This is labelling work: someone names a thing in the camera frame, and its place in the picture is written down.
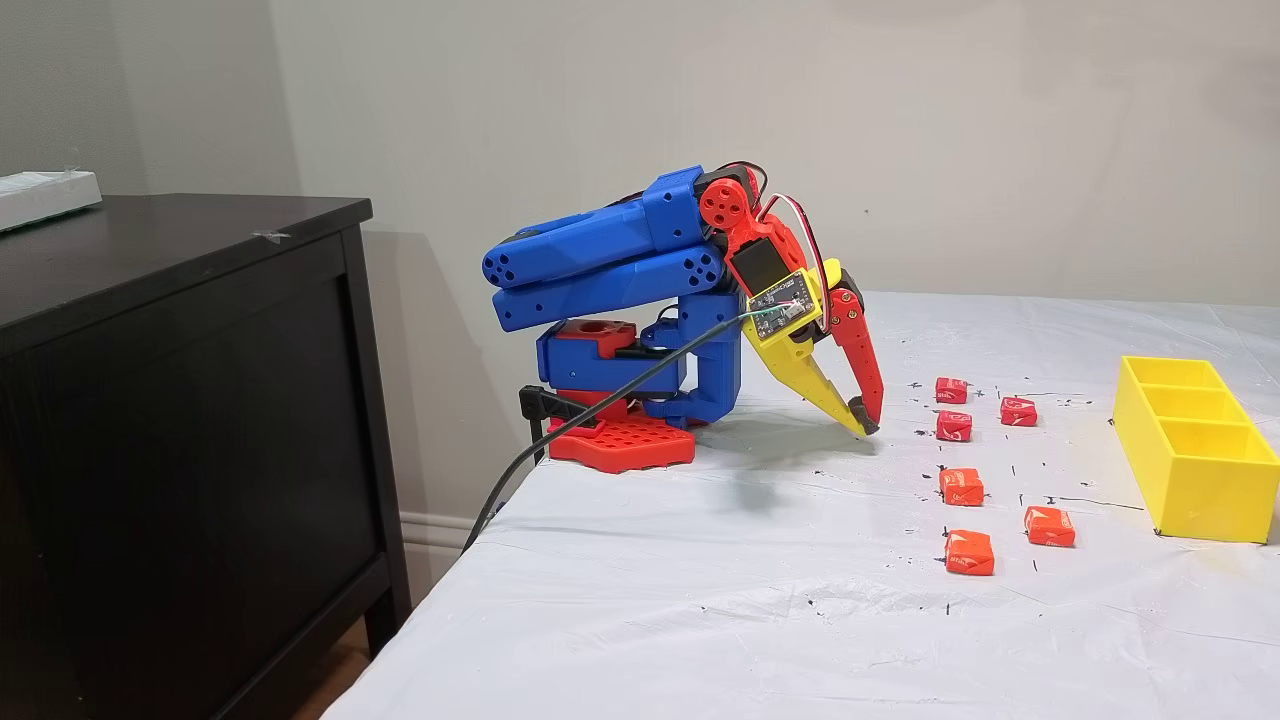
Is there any white flat box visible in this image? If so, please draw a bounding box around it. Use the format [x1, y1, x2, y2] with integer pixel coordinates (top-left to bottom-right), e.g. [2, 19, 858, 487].
[0, 170, 103, 233]

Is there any yellow three-compartment box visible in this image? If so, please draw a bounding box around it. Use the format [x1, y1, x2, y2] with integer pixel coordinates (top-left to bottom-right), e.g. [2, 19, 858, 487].
[1113, 355, 1280, 546]

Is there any black table clamp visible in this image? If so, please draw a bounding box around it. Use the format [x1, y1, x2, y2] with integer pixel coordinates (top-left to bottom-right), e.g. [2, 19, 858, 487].
[518, 385, 601, 466]

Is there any white baseboard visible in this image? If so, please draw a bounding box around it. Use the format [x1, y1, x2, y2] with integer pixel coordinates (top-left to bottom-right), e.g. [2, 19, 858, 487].
[400, 510, 496, 563]

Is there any black camera cable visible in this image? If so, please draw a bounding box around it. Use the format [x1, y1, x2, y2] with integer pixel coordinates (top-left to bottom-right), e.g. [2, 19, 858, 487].
[460, 310, 771, 553]

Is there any black wooden dresser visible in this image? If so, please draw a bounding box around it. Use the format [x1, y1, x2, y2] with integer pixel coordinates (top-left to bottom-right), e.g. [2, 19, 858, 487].
[0, 194, 411, 720]

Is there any white red servo cable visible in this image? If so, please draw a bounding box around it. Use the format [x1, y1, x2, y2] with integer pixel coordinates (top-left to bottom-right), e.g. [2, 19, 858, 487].
[758, 192, 833, 306]

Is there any white plastic table cover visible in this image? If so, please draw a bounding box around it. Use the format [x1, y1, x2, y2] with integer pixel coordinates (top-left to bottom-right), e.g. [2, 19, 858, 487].
[322, 288, 1280, 720]

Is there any black red servo cable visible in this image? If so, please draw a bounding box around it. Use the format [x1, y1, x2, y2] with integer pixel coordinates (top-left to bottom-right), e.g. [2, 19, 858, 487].
[718, 160, 771, 201]

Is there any yellow mounted camera circuit board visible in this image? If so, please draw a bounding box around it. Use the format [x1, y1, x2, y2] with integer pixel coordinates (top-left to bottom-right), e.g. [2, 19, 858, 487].
[745, 268, 826, 343]

